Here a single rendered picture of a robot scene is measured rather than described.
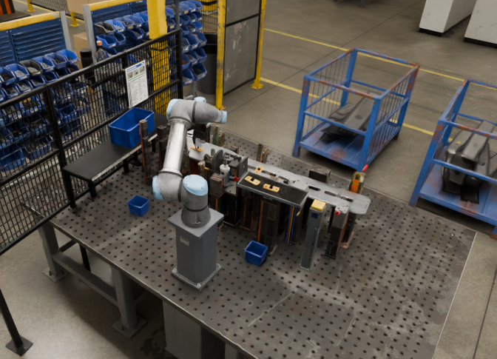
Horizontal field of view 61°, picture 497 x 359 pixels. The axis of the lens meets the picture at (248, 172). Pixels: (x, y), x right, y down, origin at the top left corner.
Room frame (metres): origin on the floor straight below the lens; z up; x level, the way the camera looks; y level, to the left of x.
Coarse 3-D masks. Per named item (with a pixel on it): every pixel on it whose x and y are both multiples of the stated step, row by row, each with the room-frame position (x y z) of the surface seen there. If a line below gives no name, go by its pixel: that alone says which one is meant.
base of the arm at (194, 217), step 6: (186, 210) 1.59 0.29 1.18; (192, 210) 1.57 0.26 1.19; (198, 210) 1.58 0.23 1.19; (204, 210) 1.60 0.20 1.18; (186, 216) 1.58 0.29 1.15; (192, 216) 1.57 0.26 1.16; (198, 216) 1.57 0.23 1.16; (204, 216) 1.59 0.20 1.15; (210, 216) 1.62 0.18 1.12; (186, 222) 1.57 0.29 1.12; (192, 222) 1.56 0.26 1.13; (198, 222) 1.57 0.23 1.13; (204, 222) 1.58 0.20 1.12
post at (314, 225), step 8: (312, 208) 1.72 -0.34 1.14; (320, 216) 1.69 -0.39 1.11; (312, 224) 1.70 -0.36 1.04; (320, 224) 1.71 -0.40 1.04; (312, 232) 1.71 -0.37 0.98; (312, 240) 1.70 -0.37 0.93; (304, 248) 1.72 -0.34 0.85; (312, 248) 1.70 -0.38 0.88; (304, 256) 1.71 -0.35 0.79; (312, 256) 1.70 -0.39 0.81; (304, 264) 1.71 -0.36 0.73; (312, 264) 1.74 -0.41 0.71
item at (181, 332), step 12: (168, 312) 1.56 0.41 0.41; (180, 312) 1.51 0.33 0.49; (168, 324) 1.57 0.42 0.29; (180, 324) 1.51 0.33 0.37; (192, 324) 1.46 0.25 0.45; (168, 336) 1.57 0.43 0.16; (180, 336) 1.51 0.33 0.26; (192, 336) 1.46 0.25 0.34; (204, 336) 1.46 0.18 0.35; (168, 348) 1.57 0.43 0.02; (180, 348) 1.52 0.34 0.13; (192, 348) 1.46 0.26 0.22; (204, 348) 1.46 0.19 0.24; (216, 348) 1.56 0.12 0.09
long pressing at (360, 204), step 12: (192, 144) 2.49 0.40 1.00; (204, 144) 2.50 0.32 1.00; (192, 156) 2.33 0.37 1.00; (264, 168) 2.26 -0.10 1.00; (276, 168) 2.27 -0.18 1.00; (300, 180) 2.16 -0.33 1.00; (312, 180) 2.17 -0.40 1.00; (312, 192) 2.04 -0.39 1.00; (324, 192) 2.05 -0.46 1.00; (336, 192) 2.06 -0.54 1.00; (348, 192) 2.07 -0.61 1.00; (336, 204) 1.94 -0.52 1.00; (360, 204) 1.96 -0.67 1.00
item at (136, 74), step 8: (136, 64) 2.76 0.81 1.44; (144, 64) 2.83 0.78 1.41; (128, 72) 2.68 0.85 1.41; (136, 72) 2.75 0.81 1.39; (144, 72) 2.83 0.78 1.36; (128, 80) 2.67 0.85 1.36; (136, 80) 2.74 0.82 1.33; (144, 80) 2.82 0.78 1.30; (128, 88) 2.66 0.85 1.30; (136, 88) 2.73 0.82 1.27; (144, 88) 2.81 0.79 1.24; (128, 96) 2.65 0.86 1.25; (136, 96) 2.73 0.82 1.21; (144, 96) 2.81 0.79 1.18; (128, 104) 2.64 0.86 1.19; (136, 104) 2.72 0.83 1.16
